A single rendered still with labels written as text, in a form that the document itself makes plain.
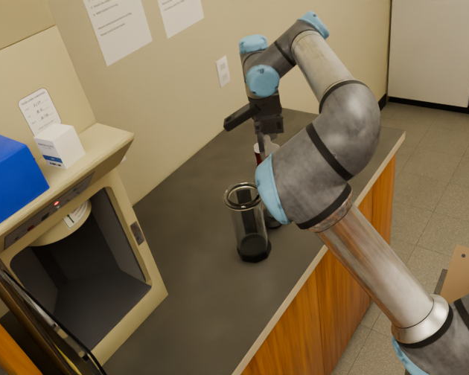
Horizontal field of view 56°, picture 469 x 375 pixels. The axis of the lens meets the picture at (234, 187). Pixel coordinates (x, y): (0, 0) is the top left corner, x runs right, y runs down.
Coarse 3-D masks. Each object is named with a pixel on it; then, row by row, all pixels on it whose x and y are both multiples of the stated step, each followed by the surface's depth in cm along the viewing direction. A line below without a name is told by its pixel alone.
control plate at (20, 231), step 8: (88, 176) 81; (80, 184) 82; (88, 184) 87; (72, 192) 82; (80, 192) 88; (56, 200) 77; (64, 200) 82; (48, 208) 78; (40, 216) 78; (48, 216) 83; (24, 224) 74; (32, 224) 78; (16, 232) 75; (24, 232) 79; (8, 240) 75; (16, 240) 80
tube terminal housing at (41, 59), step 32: (0, 64) 73; (32, 64) 77; (64, 64) 82; (0, 96) 74; (64, 96) 83; (0, 128) 75; (96, 192) 95; (128, 224) 106; (0, 256) 82; (0, 288) 86; (160, 288) 122; (128, 320) 115; (96, 352) 108
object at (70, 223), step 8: (88, 200) 102; (80, 208) 97; (88, 208) 99; (72, 216) 95; (80, 216) 96; (88, 216) 98; (56, 224) 93; (64, 224) 94; (72, 224) 95; (80, 224) 96; (48, 232) 93; (56, 232) 93; (64, 232) 94; (72, 232) 95; (40, 240) 93; (48, 240) 93; (56, 240) 93
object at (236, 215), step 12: (228, 192) 121; (240, 192) 124; (252, 192) 123; (228, 204) 117; (240, 204) 116; (252, 204) 115; (240, 216) 119; (252, 216) 119; (240, 228) 122; (252, 228) 121; (264, 228) 125; (240, 240) 126; (252, 240) 124; (264, 240) 127; (252, 252) 127
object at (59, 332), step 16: (0, 272) 78; (16, 288) 74; (32, 304) 71; (48, 320) 68; (48, 336) 84; (64, 336) 65; (64, 352) 80; (80, 352) 62; (80, 368) 75; (96, 368) 63
